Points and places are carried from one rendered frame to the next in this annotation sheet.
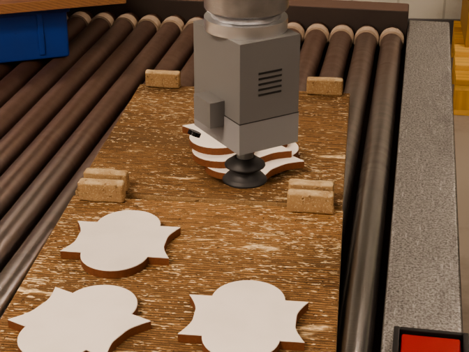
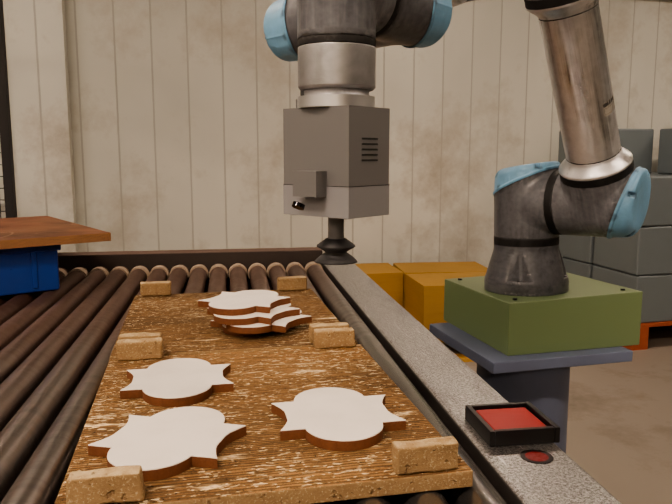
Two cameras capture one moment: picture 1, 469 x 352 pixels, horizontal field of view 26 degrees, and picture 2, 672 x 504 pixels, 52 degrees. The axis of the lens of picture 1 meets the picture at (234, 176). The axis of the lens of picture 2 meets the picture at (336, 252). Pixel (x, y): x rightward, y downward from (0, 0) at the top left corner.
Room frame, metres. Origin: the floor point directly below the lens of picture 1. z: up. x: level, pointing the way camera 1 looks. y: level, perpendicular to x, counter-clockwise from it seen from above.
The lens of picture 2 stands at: (0.24, 0.21, 1.21)
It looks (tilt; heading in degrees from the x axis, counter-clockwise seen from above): 8 degrees down; 341
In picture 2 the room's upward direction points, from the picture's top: straight up
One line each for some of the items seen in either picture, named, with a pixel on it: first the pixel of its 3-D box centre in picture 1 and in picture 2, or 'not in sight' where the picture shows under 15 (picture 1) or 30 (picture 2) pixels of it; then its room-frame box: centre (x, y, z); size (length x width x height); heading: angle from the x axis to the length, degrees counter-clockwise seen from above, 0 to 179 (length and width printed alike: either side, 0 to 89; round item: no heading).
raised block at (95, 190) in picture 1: (102, 190); (140, 349); (1.17, 0.17, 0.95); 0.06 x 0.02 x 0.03; 83
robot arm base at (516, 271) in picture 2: not in sight; (526, 262); (1.31, -0.53, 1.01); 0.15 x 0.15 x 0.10
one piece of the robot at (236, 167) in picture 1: (244, 165); (336, 247); (0.88, -0.01, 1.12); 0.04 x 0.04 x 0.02
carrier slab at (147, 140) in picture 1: (227, 141); (230, 319); (1.38, 0.01, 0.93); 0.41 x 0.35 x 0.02; 173
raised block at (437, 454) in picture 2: not in sight; (425, 455); (0.75, -0.05, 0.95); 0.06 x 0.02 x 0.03; 83
